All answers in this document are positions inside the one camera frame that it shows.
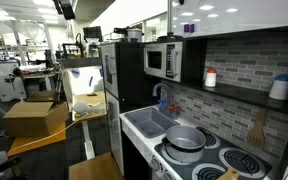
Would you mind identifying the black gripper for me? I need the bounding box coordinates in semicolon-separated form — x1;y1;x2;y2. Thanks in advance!
52;0;77;21

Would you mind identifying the toy fridge door with chalkboard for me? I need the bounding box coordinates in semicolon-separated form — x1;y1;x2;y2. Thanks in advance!
100;43;120;100

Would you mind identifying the large open cardboard box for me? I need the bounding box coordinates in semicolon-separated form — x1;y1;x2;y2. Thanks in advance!
1;100;70;139

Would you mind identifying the toy fridge door with dispenser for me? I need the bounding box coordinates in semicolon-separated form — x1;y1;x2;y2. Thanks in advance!
105;91;126;176

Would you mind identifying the black monitor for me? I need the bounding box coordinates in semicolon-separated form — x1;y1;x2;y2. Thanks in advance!
82;25;104;43

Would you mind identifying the grey tabletop slab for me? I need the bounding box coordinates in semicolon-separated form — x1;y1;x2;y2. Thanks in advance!
58;56;104;70

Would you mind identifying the cluttered wooden table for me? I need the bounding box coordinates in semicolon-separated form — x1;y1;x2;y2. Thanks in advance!
18;64;59;92

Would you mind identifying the white foam panel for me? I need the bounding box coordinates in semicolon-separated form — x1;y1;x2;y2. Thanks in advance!
60;64;105;112

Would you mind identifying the black white toy kitchen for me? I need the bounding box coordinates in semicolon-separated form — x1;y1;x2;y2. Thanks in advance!
98;24;288;180

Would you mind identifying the light wooden desk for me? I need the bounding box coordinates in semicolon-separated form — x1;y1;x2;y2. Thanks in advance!
70;91;109;161

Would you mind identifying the black pot lid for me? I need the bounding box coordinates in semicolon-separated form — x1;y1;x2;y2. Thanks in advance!
157;33;184;42

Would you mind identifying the grey toy microwave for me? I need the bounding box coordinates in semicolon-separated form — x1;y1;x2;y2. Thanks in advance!
143;41;184;84

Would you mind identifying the grey toy faucet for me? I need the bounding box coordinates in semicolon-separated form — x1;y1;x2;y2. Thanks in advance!
151;82;182;118

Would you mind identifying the orange floor board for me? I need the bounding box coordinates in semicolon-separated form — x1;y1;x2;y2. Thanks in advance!
6;121;68;158

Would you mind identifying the grey sink basin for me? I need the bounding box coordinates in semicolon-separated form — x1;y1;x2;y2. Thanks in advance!
123;106;181;140

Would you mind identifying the white shaker red cap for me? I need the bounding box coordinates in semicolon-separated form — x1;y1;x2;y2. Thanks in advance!
204;66;218;88

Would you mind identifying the grey toy pot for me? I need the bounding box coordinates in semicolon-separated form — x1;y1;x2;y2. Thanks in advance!
161;125;208;164

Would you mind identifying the grey stove knob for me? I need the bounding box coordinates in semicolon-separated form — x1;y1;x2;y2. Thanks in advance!
161;169;176;180
148;156;162;173

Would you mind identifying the whiteboard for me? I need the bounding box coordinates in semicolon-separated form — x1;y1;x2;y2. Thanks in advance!
166;0;288;38

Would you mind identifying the white shaker blue cap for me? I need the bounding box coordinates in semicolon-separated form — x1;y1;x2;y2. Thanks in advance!
268;73;288;101

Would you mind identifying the wooden toy fork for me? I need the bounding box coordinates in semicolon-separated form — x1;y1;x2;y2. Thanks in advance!
246;108;269;150

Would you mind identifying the wooden toy spoon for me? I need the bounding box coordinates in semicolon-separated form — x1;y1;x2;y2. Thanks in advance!
217;167;240;180

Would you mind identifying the black lab equipment frame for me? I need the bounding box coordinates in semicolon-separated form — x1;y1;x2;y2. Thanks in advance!
61;32;85;59

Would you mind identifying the white cable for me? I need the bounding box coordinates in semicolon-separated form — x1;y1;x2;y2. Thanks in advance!
7;111;90;155

